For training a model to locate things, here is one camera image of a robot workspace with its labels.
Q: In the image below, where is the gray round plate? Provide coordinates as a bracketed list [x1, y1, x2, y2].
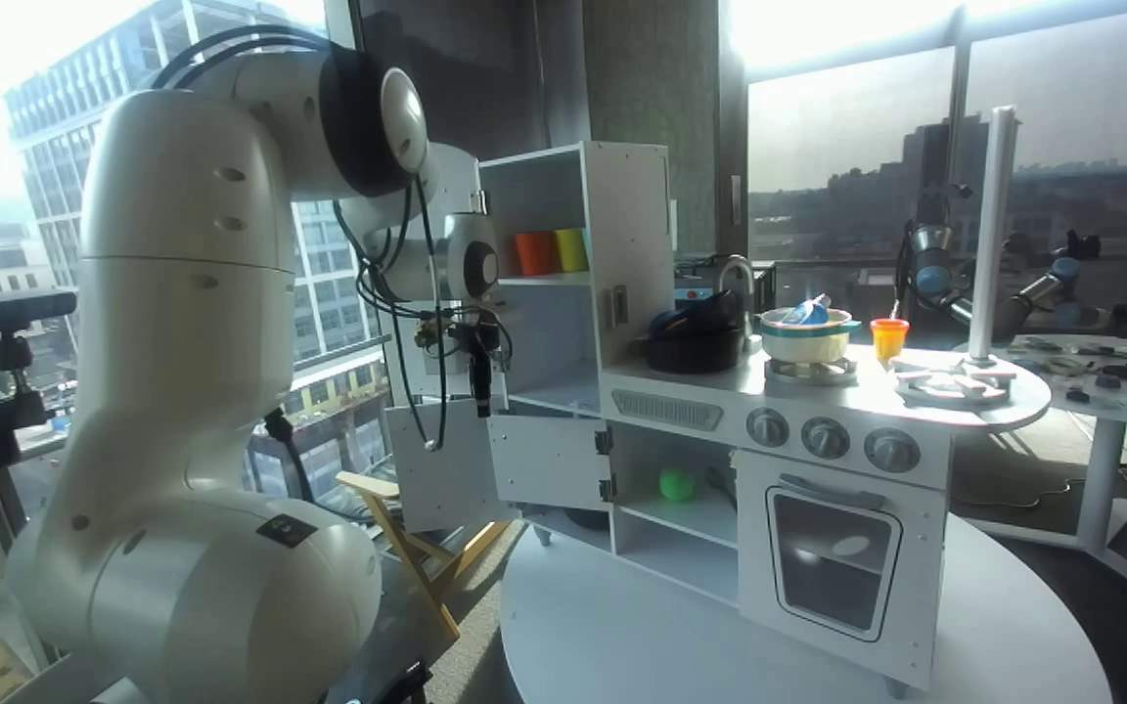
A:
[894, 363, 1018, 409]

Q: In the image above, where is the small orange cup with straw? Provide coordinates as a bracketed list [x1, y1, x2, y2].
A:
[871, 300, 912, 368]

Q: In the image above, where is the white side table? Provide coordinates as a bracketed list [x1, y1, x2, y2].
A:
[968, 329, 1127, 618]

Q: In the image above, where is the gray oven knob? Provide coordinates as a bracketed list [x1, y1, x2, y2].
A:
[799, 415, 854, 462]
[861, 427, 925, 479]
[745, 402, 794, 449]

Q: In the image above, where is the blue toy food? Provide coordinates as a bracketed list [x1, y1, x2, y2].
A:
[790, 292, 841, 329]

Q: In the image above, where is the white wide cabinet door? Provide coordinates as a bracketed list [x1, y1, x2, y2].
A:
[486, 411, 616, 517]

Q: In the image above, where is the small green toy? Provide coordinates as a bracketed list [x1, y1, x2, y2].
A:
[657, 466, 702, 509]

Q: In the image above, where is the white toy kitchen cabinet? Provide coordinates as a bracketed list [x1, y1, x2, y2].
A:
[478, 136, 1058, 698]

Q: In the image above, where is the white green-rimmed bowl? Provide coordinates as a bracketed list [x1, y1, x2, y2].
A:
[757, 304, 865, 371]

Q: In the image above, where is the white narrow cabinet door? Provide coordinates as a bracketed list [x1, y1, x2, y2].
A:
[385, 390, 504, 541]

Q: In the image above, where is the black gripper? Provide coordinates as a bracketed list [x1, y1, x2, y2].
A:
[421, 300, 516, 422]

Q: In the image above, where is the silver toy faucet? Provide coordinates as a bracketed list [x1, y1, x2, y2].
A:
[714, 252, 761, 317]

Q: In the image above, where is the orange toy cup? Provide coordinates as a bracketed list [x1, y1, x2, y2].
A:
[511, 233, 561, 277]

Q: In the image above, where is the black base cable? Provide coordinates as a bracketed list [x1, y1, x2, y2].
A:
[261, 402, 321, 506]

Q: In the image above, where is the white oven door with window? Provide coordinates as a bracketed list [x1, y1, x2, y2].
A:
[761, 468, 908, 651]

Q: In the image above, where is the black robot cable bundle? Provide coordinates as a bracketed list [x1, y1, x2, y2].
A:
[325, 170, 462, 453]

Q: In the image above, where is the yellow-green toy cup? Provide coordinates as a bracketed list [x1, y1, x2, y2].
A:
[554, 226, 593, 277]

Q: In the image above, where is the white vertical pole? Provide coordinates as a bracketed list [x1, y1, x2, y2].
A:
[968, 106, 1027, 368]

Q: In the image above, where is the black toy pot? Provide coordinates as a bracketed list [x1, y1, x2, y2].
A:
[642, 287, 753, 381]

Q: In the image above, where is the wooden folding chair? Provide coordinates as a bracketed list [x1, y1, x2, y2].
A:
[333, 466, 516, 641]

